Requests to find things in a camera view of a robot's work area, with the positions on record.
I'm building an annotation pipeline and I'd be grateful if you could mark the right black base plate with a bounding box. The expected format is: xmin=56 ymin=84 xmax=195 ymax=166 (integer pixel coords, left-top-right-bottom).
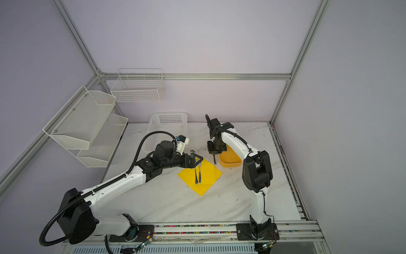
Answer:
xmin=236 ymin=222 xmax=280 ymax=241

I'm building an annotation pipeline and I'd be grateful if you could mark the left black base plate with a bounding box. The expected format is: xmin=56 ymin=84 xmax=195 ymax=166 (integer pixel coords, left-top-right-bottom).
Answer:
xmin=108 ymin=224 xmax=154 ymax=243

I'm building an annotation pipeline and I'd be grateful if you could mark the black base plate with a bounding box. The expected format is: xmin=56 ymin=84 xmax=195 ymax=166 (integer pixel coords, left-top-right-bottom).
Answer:
xmin=108 ymin=224 xmax=154 ymax=243
xmin=236 ymin=222 xmax=280 ymax=241

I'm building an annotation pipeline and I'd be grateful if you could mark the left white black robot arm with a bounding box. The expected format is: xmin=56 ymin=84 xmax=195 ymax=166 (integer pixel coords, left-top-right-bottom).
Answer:
xmin=54 ymin=136 xmax=203 ymax=244

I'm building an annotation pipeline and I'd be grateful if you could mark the aluminium front rail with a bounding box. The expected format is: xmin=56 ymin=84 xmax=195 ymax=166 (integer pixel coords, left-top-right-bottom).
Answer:
xmin=60 ymin=220 xmax=326 ymax=247

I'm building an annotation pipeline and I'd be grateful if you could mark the white wire wall basket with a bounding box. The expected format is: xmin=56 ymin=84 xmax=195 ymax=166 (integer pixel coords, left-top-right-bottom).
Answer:
xmin=111 ymin=68 xmax=165 ymax=103

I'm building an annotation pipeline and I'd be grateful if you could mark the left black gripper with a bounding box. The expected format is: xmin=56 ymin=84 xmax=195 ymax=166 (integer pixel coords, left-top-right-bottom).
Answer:
xmin=162 ymin=152 xmax=203 ymax=169

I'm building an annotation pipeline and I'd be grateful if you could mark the metal spoon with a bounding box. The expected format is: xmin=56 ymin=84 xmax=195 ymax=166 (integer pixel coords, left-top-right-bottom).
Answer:
xmin=194 ymin=168 xmax=199 ymax=185

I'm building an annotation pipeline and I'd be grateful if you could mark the left black corrugated cable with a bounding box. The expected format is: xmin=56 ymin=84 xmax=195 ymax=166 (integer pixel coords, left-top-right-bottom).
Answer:
xmin=39 ymin=131 xmax=177 ymax=254

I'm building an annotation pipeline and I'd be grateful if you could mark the yellow plastic tub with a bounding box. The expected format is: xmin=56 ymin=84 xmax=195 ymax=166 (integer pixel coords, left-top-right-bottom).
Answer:
xmin=218 ymin=145 xmax=243 ymax=168

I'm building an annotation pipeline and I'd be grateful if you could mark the lower white mesh shelf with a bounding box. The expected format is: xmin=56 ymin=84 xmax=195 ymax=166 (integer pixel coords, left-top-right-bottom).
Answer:
xmin=76 ymin=114 xmax=128 ymax=168

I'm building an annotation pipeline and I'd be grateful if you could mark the white plastic perforated basket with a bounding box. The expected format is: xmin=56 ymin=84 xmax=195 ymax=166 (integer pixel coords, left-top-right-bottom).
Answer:
xmin=143 ymin=112 xmax=188 ymax=152

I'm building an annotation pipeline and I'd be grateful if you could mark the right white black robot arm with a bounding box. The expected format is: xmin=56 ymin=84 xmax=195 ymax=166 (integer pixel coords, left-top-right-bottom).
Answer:
xmin=205 ymin=114 xmax=274 ymax=240

